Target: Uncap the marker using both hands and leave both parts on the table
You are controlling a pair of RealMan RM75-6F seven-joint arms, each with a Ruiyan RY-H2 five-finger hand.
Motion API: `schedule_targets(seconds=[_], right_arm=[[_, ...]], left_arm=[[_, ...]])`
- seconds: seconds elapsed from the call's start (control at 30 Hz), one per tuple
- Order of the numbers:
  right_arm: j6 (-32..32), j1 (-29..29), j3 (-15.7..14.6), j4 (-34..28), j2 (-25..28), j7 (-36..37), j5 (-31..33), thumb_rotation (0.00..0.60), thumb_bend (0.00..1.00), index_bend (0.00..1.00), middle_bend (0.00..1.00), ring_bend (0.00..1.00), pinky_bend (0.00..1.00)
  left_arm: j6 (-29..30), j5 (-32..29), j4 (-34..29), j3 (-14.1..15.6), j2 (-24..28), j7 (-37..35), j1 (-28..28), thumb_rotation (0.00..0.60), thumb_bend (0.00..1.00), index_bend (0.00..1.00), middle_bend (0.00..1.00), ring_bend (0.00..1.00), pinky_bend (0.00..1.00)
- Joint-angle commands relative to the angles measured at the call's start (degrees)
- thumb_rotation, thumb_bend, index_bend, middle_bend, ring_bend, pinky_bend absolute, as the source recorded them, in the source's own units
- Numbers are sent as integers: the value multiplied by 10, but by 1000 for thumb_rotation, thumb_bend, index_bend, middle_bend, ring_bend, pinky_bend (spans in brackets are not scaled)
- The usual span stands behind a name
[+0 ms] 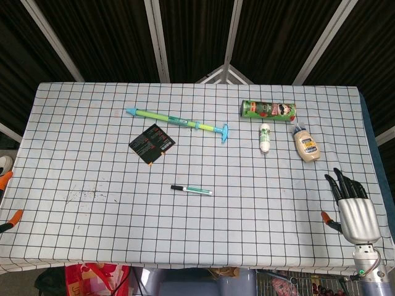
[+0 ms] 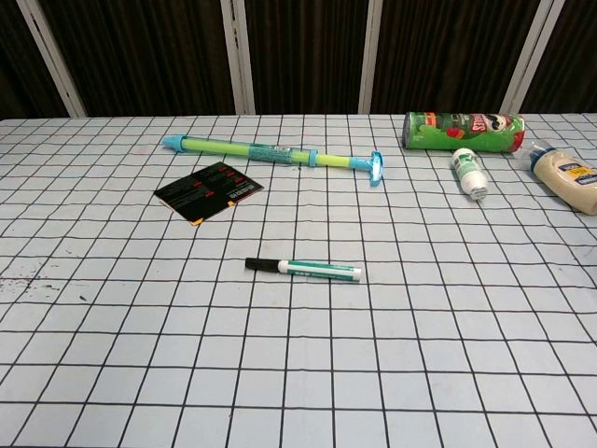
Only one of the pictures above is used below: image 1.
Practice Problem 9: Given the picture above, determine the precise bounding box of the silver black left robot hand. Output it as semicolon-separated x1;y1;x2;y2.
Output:
0;171;24;234

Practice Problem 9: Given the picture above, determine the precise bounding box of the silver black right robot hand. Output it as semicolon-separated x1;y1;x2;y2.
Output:
320;168;382;246

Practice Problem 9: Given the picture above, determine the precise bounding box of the green white marker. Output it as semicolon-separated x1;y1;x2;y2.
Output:
181;186;213;196

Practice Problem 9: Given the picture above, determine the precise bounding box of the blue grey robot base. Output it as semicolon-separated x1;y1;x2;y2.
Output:
132;266;257;296

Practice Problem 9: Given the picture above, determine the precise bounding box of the white shoe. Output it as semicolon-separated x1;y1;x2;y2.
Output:
0;155;15;176

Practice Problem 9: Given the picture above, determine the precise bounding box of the beige mayonnaise squeeze bottle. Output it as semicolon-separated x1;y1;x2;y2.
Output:
292;122;322;163

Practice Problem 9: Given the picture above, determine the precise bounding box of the black bag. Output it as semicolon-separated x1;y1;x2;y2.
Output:
35;268;67;296

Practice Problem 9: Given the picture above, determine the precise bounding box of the small white bottle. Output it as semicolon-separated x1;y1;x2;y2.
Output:
259;123;272;154

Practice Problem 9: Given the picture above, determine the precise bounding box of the red plastic bag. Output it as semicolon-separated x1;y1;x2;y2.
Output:
64;262;130;296

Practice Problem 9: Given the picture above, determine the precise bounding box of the green chips can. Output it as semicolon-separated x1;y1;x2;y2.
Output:
240;99;297;123

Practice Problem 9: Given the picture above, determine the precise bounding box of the black printed card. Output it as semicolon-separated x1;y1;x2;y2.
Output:
128;123;176;168

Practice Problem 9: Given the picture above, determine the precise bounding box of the white checked tablecloth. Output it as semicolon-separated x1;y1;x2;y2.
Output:
0;81;395;275

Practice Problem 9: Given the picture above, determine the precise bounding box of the dark white-framed folding screen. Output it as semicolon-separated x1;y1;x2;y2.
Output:
0;0;395;149

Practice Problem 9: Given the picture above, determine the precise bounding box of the blue green toy water pump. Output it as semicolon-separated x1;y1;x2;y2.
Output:
125;107;230;144

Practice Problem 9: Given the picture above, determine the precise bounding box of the white metal screen foot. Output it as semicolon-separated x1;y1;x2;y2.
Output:
196;64;254;84

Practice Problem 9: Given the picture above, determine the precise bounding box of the metal wire basket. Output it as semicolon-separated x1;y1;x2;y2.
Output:
256;269;362;296

